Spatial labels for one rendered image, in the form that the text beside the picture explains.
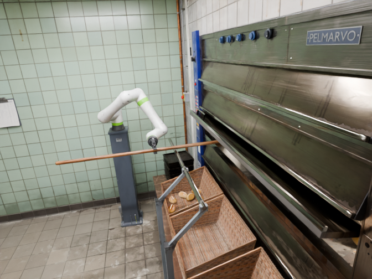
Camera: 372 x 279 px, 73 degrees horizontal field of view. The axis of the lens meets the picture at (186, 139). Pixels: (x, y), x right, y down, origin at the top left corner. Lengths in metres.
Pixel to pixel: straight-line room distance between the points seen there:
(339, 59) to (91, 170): 3.15
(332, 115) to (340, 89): 0.09
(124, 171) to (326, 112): 2.38
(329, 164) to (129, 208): 2.56
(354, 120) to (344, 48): 0.24
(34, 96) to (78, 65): 0.62
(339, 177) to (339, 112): 0.23
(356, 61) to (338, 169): 0.37
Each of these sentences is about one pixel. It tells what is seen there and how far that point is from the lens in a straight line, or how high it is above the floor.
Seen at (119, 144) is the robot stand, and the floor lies 1.05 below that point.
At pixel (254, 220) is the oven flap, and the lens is 1.73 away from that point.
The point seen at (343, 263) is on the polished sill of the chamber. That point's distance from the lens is 1.25.
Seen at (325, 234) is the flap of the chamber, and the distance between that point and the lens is 0.97.
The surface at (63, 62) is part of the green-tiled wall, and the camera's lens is 3.32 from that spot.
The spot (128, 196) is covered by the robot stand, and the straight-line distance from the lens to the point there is 3.16.
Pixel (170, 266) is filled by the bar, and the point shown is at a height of 0.81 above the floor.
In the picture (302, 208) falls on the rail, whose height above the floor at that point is 1.44.
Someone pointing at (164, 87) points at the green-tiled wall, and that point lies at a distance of 3.30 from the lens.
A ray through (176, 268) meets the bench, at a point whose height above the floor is 0.58.
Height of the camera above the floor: 1.99
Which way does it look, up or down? 20 degrees down
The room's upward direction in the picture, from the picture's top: 4 degrees counter-clockwise
